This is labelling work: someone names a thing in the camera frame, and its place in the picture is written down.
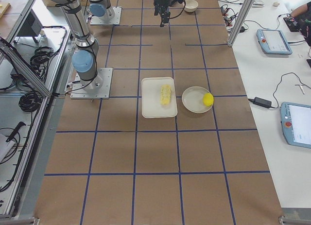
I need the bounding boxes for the far blue teach pendant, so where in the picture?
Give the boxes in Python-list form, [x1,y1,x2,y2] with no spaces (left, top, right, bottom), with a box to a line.
[256,29,292,55]

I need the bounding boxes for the cream bowl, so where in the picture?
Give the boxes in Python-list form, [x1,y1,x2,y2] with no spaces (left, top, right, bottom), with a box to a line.
[184,0,199,13]

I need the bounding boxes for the grey round plate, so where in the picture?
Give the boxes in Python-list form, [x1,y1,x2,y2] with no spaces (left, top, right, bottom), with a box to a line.
[182,86,213,113]

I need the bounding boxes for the near blue teach pendant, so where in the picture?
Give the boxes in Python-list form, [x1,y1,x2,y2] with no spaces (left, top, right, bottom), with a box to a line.
[280,102,311,149]

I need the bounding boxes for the black coiled cables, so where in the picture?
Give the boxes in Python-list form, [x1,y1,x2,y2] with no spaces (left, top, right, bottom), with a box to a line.
[29,46,61,75]

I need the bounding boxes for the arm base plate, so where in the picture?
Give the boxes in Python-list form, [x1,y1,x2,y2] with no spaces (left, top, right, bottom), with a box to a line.
[70,68,113,99]
[90,6,122,26]

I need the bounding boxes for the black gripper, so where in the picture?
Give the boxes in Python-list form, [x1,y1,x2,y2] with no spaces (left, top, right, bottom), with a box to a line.
[154,0,179,27]

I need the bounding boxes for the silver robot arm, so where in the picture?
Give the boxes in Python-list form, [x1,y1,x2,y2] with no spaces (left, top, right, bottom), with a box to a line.
[88,0,115,21]
[51,0,185,92]

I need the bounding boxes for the aluminium frame post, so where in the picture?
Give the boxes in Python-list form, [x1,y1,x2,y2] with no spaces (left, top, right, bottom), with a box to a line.
[227,0,254,47]

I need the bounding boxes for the black power adapter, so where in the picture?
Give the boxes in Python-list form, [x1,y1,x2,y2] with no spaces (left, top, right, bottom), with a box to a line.
[253,97,272,108]

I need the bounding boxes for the yellow lemon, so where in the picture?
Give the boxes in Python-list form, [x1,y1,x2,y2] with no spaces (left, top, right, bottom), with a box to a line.
[202,93,214,106]

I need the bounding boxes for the blue teach pendant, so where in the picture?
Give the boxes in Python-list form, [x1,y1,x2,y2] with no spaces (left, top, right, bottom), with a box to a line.
[256,29,292,55]
[280,102,311,149]

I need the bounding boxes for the white rectangular tray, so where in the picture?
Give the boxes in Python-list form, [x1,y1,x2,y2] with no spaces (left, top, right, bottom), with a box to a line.
[141,77,178,118]

